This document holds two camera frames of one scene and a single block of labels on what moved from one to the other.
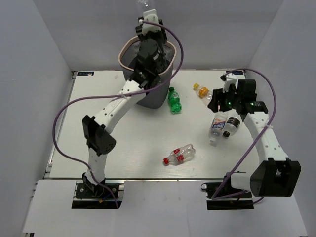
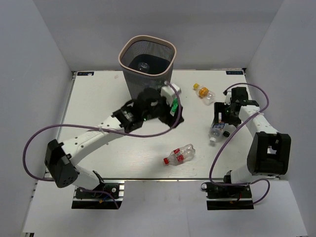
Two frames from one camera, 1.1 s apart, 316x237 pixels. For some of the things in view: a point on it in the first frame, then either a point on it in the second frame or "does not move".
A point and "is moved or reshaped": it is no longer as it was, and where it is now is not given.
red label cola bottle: [179, 154] does not move
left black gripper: [161, 33] → [168, 119]
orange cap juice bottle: [204, 93] does not move
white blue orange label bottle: [218, 124] does not move
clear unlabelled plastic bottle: [145, 2] is moved or reshaped
